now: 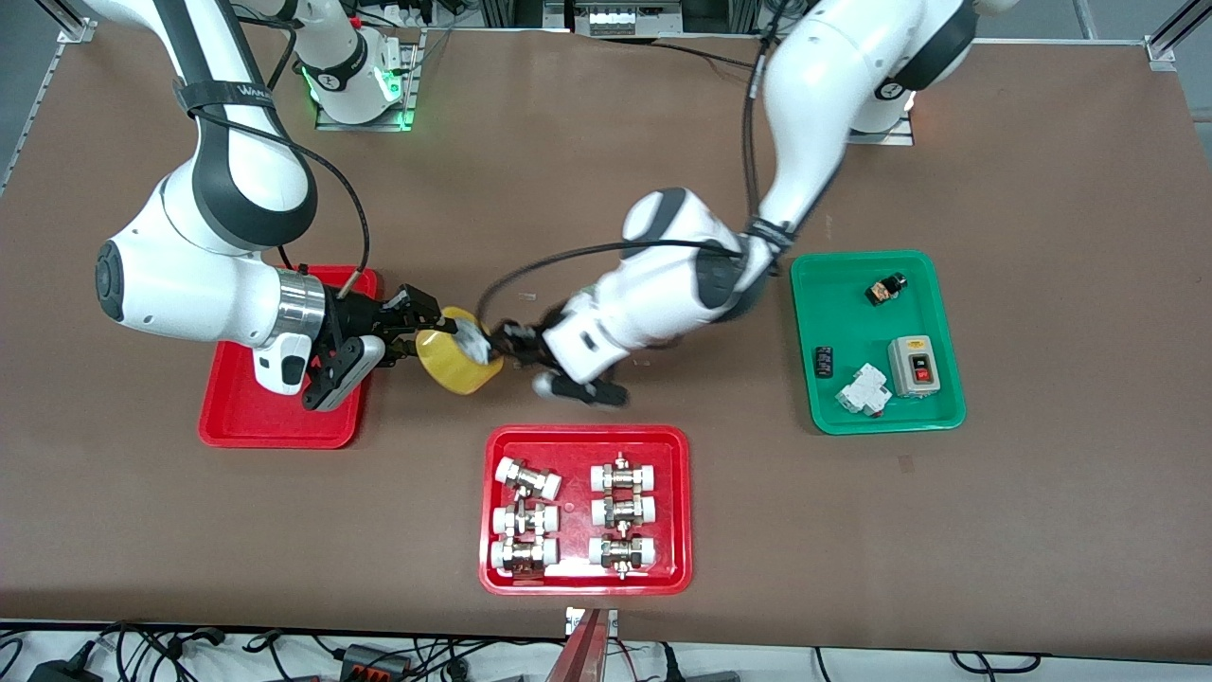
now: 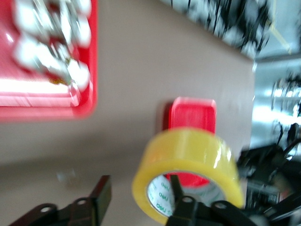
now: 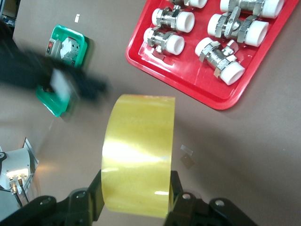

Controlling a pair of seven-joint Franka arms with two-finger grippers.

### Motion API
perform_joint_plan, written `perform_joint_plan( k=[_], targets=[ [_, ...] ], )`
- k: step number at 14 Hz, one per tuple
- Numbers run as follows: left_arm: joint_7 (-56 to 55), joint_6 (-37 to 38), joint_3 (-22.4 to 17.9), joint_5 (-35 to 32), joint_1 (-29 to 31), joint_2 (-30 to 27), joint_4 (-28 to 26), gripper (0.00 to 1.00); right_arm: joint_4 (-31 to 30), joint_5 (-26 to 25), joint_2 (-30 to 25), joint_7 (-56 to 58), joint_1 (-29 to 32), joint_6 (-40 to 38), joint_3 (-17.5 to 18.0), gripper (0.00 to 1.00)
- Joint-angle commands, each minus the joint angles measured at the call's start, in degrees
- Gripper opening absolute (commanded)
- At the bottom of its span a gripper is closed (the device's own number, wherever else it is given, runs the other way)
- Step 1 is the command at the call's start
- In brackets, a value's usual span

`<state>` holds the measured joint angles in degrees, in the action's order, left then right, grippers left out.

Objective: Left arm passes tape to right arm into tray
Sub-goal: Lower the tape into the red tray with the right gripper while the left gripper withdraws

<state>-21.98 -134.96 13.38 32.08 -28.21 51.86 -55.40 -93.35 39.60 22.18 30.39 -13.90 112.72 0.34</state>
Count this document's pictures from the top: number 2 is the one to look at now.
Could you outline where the white brass pipe fitting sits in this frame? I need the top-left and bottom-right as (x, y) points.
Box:
(58, 0), (93, 48)
(44, 40), (92, 92)
(11, 32), (48, 71)

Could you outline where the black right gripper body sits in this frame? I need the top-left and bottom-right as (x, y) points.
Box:
(237, 141), (301, 223)

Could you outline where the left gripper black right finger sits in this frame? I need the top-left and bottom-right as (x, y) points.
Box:
(166, 174), (259, 226)

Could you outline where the red tray holding fittings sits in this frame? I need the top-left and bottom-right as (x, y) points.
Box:
(0, 0), (98, 121)

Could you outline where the yellow packing tape roll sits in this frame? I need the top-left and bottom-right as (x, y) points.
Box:
(131, 128), (245, 224)

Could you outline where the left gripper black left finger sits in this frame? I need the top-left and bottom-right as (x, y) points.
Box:
(9, 175), (112, 226)

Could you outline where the empty red plastic tray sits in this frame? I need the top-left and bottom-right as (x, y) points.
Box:
(164, 96), (217, 188)

